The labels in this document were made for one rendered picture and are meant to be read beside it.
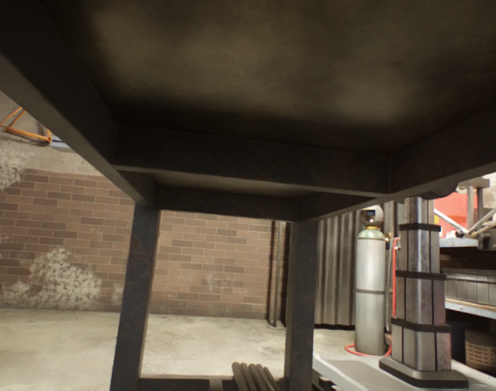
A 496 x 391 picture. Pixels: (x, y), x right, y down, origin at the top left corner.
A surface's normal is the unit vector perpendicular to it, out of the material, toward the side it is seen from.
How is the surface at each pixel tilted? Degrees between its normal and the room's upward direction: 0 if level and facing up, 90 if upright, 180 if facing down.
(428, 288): 90
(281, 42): 180
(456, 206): 90
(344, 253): 91
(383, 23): 180
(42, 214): 90
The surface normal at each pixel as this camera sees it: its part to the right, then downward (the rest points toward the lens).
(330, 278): -0.68, -0.17
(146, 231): 0.15, -0.15
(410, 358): -0.96, -0.11
